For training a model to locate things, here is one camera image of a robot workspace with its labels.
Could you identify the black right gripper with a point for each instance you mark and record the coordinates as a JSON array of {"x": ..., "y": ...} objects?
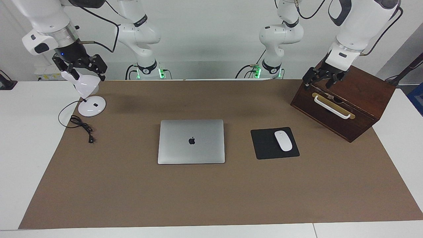
[{"x": 74, "y": 53}]

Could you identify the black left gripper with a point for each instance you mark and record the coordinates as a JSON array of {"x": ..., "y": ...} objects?
[{"x": 330, "y": 71}]

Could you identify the silver grey laptop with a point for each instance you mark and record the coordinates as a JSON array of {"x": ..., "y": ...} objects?
[{"x": 191, "y": 142}]

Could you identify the dark brown wooden box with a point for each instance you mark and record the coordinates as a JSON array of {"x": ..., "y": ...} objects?
[{"x": 363, "y": 89}]

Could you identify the white desk lamp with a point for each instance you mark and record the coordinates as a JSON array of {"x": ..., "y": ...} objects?
[{"x": 92, "y": 107}]

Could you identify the white computer mouse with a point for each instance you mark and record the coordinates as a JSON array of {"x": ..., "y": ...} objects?
[{"x": 283, "y": 140}]

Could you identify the black tripod stand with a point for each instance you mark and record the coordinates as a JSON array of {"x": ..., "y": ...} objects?
[{"x": 408, "y": 67}]

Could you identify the black mouse pad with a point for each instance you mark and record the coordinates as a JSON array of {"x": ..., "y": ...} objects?
[{"x": 264, "y": 145}]

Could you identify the blue crate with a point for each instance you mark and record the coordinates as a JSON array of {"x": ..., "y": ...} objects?
[{"x": 417, "y": 99}]

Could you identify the brown table mat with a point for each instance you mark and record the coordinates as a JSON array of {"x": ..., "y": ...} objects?
[{"x": 211, "y": 198}]

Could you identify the white wall power strip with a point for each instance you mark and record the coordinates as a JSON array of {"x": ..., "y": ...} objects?
[{"x": 49, "y": 73}]

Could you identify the black clamp mount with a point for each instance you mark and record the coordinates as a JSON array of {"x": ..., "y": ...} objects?
[{"x": 6, "y": 82}]

